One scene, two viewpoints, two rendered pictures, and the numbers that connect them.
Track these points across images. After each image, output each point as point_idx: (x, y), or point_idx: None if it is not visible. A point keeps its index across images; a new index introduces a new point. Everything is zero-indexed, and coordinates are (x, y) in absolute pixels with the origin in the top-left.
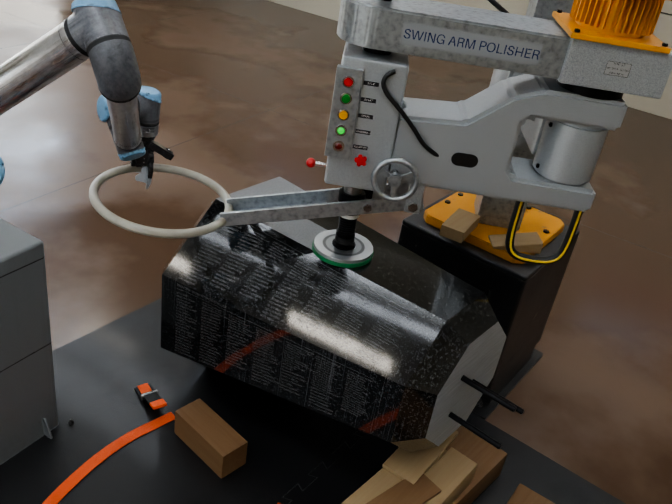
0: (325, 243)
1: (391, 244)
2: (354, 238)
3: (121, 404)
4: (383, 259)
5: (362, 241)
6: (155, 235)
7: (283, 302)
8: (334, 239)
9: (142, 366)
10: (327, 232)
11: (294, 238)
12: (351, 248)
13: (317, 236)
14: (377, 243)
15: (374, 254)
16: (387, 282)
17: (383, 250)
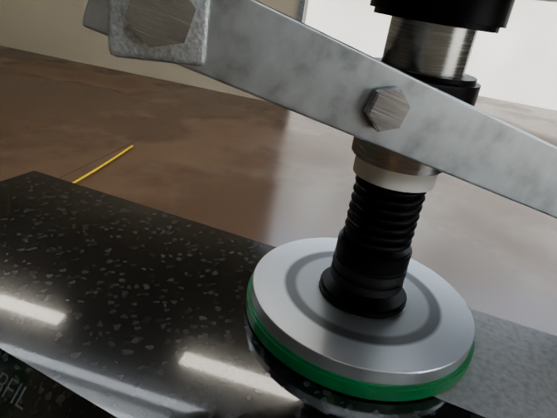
0: (414, 283)
1: (178, 412)
2: (334, 255)
3: None
4: (204, 308)
5: (309, 322)
6: None
7: None
8: (401, 292)
9: None
10: (457, 336)
11: (527, 331)
12: (326, 270)
13: (463, 307)
14: (249, 396)
15: (243, 324)
16: (180, 232)
17: (212, 357)
